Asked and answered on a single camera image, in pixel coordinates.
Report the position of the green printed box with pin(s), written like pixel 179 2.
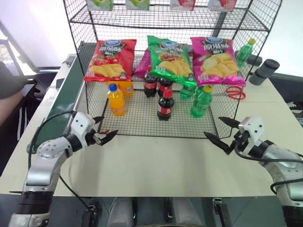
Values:
pixel 137 4
pixel 100 4

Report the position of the green chips bag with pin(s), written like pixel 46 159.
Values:
pixel 170 60

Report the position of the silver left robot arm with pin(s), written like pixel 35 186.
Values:
pixel 45 160

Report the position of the cola bottle red cap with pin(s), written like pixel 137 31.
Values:
pixel 165 86
pixel 150 85
pixel 165 107

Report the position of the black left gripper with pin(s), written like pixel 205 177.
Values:
pixel 92 138

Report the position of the grey and black cylinder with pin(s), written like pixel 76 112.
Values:
pixel 264 71

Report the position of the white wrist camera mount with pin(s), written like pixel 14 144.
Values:
pixel 80 123
pixel 253 127

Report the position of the conveyor control box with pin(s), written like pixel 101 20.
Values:
pixel 69 62

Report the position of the green soda bottle yellow cap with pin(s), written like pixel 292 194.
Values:
pixel 200 104
pixel 243 53

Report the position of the black side desk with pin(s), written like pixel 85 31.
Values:
pixel 287 87

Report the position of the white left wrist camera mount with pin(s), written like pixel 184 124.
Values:
pixel 80 123

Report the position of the orange soda bottle blue cap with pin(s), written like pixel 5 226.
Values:
pixel 116 104

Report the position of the red chips bag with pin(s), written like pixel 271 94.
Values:
pixel 111 59

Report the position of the magenta chips bag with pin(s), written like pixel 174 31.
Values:
pixel 216 61
pixel 143 65

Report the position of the black device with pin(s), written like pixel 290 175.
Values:
pixel 255 60

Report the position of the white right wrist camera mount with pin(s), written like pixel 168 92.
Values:
pixel 253 127

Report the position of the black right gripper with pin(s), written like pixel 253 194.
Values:
pixel 241 142

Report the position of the seated person in grey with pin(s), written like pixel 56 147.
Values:
pixel 10 82

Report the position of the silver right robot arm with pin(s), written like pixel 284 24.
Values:
pixel 281 163

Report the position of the red printed box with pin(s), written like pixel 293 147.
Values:
pixel 182 4
pixel 222 4

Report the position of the grey rounded shape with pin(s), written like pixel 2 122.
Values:
pixel 119 212
pixel 185 212

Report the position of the green conveyor belt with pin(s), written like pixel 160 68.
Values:
pixel 66 94

